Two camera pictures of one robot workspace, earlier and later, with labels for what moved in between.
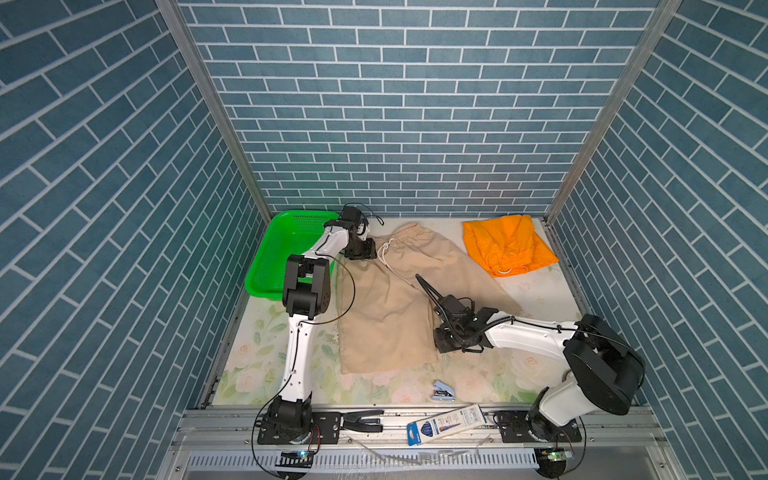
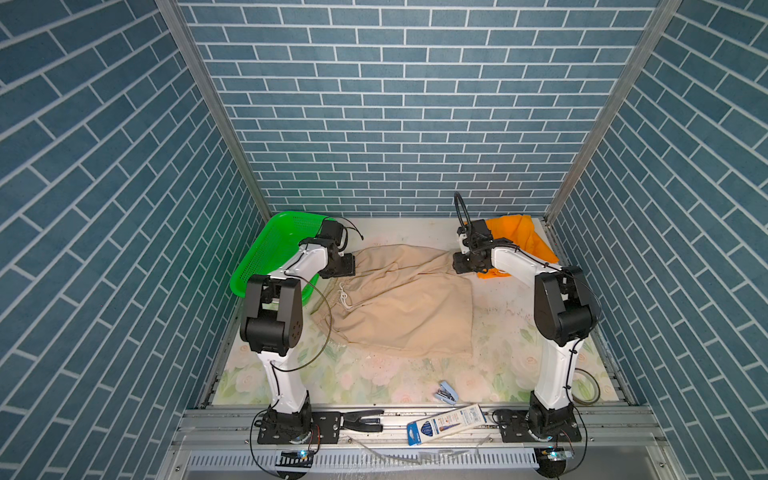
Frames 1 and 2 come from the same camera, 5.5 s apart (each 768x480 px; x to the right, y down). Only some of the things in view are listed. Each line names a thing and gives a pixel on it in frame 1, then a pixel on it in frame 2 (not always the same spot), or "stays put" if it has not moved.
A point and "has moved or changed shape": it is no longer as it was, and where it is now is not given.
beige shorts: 387,304 has moved or changed shape
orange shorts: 506,245 stays put
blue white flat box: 444,425 stays put
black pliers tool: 353,421 stays put
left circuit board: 296,459 stays put
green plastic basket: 290,233 has moved or changed shape
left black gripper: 368,245 to 347,268
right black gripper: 439,342 to 458,265
